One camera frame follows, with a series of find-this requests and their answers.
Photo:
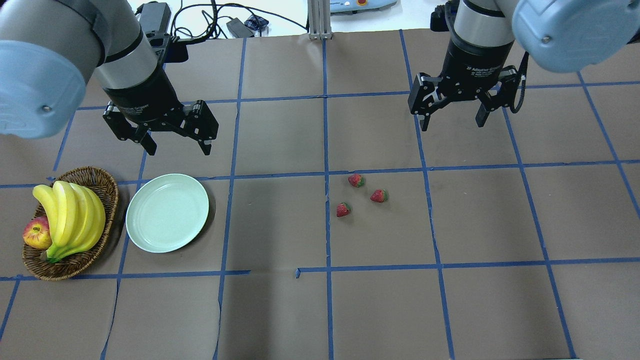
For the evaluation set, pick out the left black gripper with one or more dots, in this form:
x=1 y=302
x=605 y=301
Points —
x=141 y=96

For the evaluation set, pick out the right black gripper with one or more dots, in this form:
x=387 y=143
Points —
x=469 y=62

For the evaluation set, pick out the red strawberry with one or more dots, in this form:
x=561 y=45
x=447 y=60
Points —
x=343 y=209
x=380 y=195
x=356 y=180

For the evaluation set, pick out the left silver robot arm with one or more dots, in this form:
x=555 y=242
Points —
x=50 y=49

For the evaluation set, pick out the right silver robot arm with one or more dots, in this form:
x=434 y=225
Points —
x=492 y=41

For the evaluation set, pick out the light green plate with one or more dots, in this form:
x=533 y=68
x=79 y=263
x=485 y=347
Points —
x=167 y=213

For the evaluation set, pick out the woven wicker basket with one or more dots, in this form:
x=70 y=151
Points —
x=106 y=188

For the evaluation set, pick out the yellow banana bunch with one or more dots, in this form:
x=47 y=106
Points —
x=76 y=217

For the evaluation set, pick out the black power adapter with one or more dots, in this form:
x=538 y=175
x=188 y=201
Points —
x=154 y=17

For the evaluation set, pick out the small black power brick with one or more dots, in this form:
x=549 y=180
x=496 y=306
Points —
x=238 y=29

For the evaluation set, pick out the blue teach pendant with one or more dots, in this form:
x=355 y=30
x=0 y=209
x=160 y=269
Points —
x=356 y=6

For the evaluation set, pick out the red yellow apple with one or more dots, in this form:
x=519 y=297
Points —
x=36 y=233

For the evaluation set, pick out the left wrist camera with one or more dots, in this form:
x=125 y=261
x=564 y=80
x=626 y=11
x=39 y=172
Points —
x=168 y=48

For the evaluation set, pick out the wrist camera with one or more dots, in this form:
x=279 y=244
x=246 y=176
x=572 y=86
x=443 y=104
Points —
x=168 y=48
x=442 y=19

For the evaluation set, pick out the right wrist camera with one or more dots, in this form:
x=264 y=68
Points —
x=442 y=19

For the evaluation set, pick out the aluminium frame post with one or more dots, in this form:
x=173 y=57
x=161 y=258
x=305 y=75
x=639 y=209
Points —
x=318 y=16

